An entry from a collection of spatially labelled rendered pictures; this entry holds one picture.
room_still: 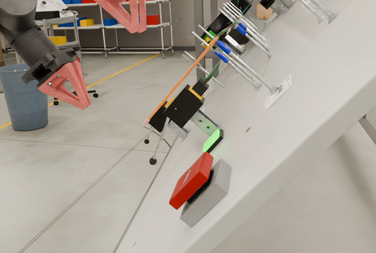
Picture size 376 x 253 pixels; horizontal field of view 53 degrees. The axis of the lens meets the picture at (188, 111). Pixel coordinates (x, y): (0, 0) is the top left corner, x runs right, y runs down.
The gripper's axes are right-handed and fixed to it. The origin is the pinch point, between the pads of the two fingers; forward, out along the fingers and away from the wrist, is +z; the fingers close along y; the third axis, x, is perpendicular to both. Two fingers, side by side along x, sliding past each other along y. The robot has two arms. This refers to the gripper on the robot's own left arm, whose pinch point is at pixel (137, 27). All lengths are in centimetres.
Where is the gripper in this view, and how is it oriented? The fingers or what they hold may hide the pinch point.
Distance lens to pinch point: 63.1
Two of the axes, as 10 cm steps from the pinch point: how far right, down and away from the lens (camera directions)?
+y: 1.0, -2.1, 9.7
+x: -9.0, 3.9, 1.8
